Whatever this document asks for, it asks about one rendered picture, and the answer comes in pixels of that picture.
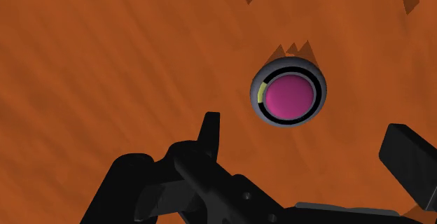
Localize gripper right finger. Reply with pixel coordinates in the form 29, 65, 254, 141
377, 122, 437, 213

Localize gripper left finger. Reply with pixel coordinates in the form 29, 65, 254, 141
79, 111, 284, 224

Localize grey round device pink button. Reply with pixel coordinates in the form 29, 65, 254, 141
249, 56, 328, 128

